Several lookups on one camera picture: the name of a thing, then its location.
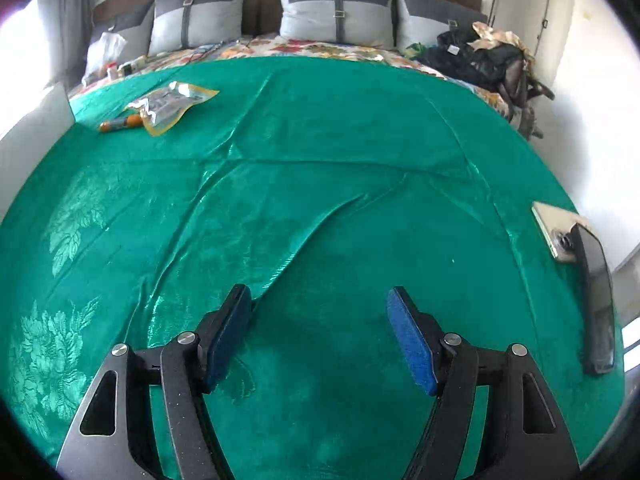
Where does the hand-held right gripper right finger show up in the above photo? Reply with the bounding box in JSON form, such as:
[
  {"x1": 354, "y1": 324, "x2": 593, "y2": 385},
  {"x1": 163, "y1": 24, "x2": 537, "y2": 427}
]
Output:
[{"x1": 386, "y1": 286, "x2": 581, "y2": 480}]

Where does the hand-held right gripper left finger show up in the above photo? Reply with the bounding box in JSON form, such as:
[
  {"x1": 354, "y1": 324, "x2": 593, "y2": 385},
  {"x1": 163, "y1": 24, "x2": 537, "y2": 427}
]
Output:
[{"x1": 56, "y1": 284, "x2": 253, "y2": 480}]

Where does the green patterned blanket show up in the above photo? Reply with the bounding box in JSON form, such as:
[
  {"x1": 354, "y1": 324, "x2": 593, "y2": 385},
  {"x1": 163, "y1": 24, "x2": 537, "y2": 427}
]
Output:
[{"x1": 0, "y1": 55, "x2": 627, "y2": 480}]

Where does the orange sausage stick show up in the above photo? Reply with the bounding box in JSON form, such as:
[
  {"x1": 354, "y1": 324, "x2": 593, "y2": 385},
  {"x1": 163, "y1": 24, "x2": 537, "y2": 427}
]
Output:
[{"x1": 98, "y1": 115, "x2": 144, "y2": 134}]

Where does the yellow-edged clear bag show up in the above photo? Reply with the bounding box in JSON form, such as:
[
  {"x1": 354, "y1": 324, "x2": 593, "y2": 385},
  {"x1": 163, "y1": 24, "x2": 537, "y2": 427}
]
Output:
[{"x1": 122, "y1": 81, "x2": 220, "y2": 137}]

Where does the white board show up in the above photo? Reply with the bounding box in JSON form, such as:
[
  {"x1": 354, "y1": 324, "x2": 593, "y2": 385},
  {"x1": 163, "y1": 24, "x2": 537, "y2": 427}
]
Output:
[{"x1": 0, "y1": 81, "x2": 76, "y2": 223}]

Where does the black bag pile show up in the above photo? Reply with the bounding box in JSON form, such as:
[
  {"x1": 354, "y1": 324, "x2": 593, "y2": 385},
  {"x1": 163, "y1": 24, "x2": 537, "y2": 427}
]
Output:
[{"x1": 416, "y1": 27, "x2": 557, "y2": 140}]

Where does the white plastic bag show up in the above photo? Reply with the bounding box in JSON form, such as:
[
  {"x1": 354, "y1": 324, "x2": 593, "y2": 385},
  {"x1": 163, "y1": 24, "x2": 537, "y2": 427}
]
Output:
[{"x1": 82, "y1": 31, "x2": 127, "y2": 86}]

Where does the tan crumpled paper bag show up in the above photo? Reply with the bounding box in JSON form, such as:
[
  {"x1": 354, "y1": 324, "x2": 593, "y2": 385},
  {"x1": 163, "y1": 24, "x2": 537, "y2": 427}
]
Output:
[{"x1": 471, "y1": 21, "x2": 525, "y2": 55}]

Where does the grey two-tone pillow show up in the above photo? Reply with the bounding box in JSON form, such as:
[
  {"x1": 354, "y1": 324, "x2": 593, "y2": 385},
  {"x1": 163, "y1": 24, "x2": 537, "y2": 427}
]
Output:
[
  {"x1": 90, "y1": 0, "x2": 157, "y2": 68},
  {"x1": 394, "y1": 0, "x2": 489, "y2": 52},
  {"x1": 276, "y1": 0, "x2": 399, "y2": 50},
  {"x1": 148, "y1": 0, "x2": 252, "y2": 56}
]

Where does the grey curtain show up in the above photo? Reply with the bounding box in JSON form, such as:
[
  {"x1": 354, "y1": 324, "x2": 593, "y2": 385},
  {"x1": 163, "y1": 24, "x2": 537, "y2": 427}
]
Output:
[{"x1": 37, "y1": 0, "x2": 95, "y2": 88}]

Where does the wall cable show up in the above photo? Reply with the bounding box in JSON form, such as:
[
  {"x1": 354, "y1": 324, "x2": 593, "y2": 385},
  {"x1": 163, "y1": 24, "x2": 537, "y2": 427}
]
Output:
[{"x1": 486, "y1": 0, "x2": 557, "y2": 58}]

